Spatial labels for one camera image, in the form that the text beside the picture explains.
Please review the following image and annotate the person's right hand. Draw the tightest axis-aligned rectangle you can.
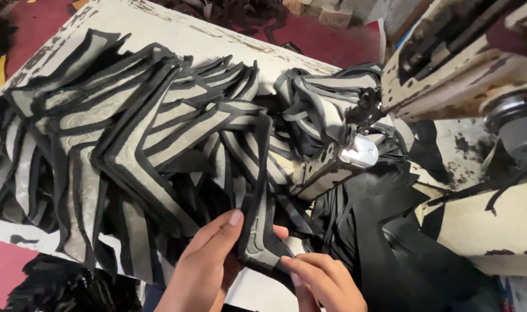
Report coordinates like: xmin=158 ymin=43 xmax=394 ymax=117
xmin=280 ymin=253 xmax=368 ymax=312

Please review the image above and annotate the person's left hand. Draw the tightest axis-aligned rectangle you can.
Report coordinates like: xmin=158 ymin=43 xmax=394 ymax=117
xmin=154 ymin=209 xmax=290 ymax=312

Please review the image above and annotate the grey black-edged shoe piece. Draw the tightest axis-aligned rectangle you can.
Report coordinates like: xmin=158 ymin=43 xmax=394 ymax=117
xmin=234 ymin=114 xmax=299 ymax=287

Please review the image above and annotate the heap of black fabric pieces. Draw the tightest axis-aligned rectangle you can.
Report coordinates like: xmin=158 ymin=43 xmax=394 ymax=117
xmin=305 ymin=121 xmax=502 ymax=312

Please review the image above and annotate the pile of black offcuts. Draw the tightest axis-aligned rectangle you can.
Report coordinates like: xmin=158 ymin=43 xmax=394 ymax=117
xmin=0 ymin=253 xmax=143 ymax=312

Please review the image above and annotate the pile of grey shoe uppers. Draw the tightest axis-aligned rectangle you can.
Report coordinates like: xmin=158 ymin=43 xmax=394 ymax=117
xmin=0 ymin=29 xmax=316 ymax=287

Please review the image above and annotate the bundle of stitched shoe uppers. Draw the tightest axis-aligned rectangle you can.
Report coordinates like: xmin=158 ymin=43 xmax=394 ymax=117
xmin=272 ymin=63 xmax=403 ymax=161

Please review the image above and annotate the worn beige sewing machine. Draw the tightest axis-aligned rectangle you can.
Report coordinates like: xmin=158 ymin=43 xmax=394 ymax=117
xmin=290 ymin=0 xmax=527 ymax=278

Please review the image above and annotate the heap of black scraps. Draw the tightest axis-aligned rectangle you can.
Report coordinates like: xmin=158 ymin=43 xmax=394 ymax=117
xmin=159 ymin=0 xmax=290 ymax=44

